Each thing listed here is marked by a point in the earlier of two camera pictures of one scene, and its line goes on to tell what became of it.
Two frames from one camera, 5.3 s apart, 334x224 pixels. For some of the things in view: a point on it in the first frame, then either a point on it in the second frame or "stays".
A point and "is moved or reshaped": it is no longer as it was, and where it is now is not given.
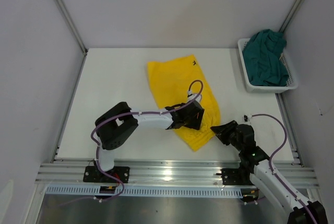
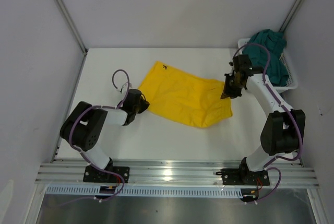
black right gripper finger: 224,138 -> 225,92
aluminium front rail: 163,172 stays
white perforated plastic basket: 292,84 stays
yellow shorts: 170,80 is moved or reshaped
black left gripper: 195,123 -> 145,105
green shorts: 262,55 stays
